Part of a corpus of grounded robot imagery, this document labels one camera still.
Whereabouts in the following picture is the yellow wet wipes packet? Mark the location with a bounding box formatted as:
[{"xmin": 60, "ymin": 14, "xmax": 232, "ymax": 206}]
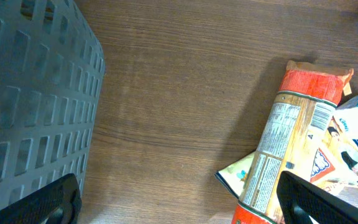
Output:
[{"xmin": 214, "ymin": 119, "xmax": 358, "ymax": 198}]

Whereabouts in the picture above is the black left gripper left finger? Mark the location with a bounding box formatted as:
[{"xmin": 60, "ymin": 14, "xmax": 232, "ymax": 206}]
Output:
[{"xmin": 0, "ymin": 173, "xmax": 82, "ymax": 224}]

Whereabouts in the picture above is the grey plastic basket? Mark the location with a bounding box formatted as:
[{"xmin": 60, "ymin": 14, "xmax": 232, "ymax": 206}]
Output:
[{"xmin": 0, "ymin": 0, "xmax": 106, "ymax": 210}]

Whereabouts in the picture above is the orange spaghetti packet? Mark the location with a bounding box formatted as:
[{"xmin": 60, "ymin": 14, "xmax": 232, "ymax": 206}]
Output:
[{"xmin": 232, "ymin": 60, "xmax": 354, "ymax": 223}]

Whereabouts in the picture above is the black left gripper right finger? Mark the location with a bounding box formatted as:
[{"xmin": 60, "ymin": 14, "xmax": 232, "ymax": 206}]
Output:
[{"xmin": 277, "ymin": 171, "xmax": 358, "ymax": 224}]

